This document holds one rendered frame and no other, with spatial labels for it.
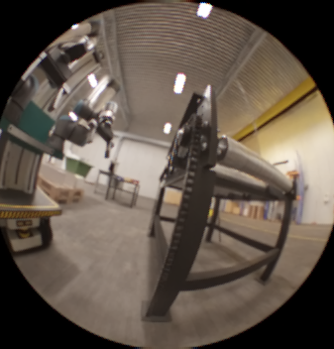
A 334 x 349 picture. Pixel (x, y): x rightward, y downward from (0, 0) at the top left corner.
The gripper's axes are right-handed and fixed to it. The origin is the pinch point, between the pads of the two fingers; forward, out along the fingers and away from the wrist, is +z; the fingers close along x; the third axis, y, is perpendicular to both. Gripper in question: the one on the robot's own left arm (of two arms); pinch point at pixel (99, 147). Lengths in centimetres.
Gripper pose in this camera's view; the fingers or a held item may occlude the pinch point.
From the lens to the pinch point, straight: 50.2
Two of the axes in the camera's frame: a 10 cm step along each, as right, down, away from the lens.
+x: 1.1, 3.3, 9.4
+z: 1.7, 9.2, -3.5
